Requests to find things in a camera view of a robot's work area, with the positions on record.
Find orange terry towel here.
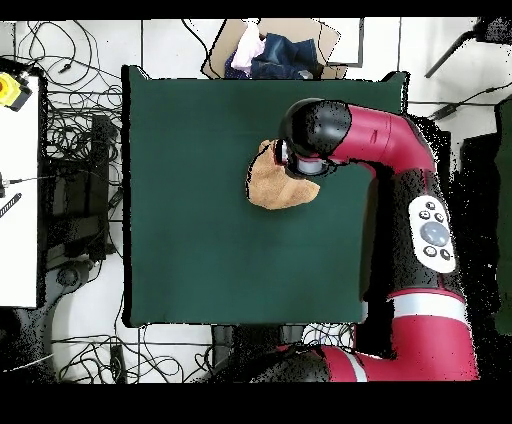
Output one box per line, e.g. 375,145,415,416
245,138,322,211

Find blue denim jeans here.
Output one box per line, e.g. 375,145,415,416
223,32,325,80

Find pink garment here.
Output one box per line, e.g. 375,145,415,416
230,21,268,77

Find dark green table cloth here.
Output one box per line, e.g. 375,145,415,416
120,64,411,329

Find brown cardboard box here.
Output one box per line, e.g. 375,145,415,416
200,17,349,80

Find black equipment stand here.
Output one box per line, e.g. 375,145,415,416
39,113,123,263

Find grey round stand base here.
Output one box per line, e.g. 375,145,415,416
41,255,97,383

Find black tripod leg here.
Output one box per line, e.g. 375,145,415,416
423,16,512,79

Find black power strip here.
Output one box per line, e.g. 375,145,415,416
109,344,128,384

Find white desk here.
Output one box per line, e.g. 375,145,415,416
0,75,40,309

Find yellow emergency stop button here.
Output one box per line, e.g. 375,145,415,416
0,71,34,113

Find black cable with plug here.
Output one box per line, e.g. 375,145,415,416
407,81,512,123

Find black cable tangle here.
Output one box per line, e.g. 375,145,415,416
51,323,185,384
13,19,124,161
301,322,357,349

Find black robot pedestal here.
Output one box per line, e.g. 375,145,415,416
209,324,307,361

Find black ribbed strap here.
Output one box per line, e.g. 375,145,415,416
0,192,23,220

